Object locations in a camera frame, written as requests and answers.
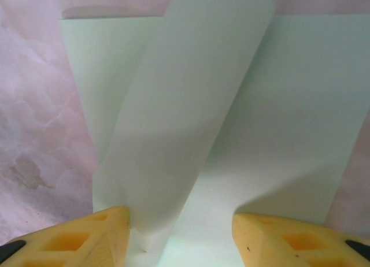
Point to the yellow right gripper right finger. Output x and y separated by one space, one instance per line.
295 244

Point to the light green paper sheet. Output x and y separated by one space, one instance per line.
188 105

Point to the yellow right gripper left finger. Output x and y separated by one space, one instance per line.
72 244

